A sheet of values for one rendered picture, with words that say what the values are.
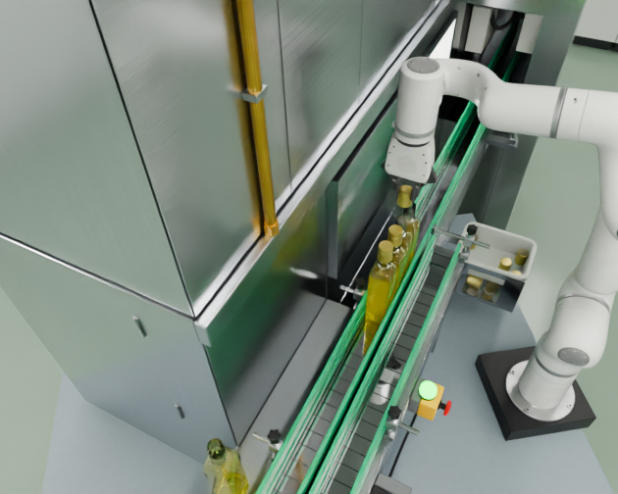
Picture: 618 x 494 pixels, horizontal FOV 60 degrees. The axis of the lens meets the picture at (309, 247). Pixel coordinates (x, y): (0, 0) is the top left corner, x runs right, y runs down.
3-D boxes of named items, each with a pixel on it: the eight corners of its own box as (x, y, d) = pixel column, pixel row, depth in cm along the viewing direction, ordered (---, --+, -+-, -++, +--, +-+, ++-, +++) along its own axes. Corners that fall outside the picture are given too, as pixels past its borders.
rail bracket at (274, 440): (262, 440, 124) (256, 415, 114) (287, 454, 122) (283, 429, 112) (253, 456, 122) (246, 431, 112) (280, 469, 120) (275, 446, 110)
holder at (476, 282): (443, 248, 189) (451, 218, 177) (524, 274, 180) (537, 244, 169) (428, 283, 179) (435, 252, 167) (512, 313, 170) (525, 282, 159)
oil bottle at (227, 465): (227, 476, 119) (206, 426, 99) (250, 484, 117) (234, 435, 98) (216, 502, 115) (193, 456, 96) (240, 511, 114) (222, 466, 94)
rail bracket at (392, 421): (387, 425, 126) (392, 400, 116) (417, 439, 123) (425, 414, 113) (381, 441, 123) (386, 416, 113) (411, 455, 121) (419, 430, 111)
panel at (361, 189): (434, 102, 196) (449, 9, 170) (441, 104, 195) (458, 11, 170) (327, 275, 143) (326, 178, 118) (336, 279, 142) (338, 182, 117)
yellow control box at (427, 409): (415, 389, 145) (419, 375, 140) (442, 400, 143) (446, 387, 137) (406, 411, 141) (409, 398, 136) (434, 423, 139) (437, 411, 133)
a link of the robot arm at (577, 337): (586, 347, 143) (620, 292, 126) (575, 406, 132) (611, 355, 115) (539, 331, 147) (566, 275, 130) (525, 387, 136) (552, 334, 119)
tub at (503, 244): (463, 237, 181) (468, 219, 175) (531, 259, 174) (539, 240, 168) (447, 273, 171) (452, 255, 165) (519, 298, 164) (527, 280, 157)
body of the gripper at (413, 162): (385, 134, 113) (381, 175, 122) (432, 147, 110) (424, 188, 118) (397, 116, 118) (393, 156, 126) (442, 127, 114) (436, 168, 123)
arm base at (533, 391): (557, 359, 162) (578, 323, 149) (585, 418, 149) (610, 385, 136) (495, 365, 162) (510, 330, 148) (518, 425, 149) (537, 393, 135)
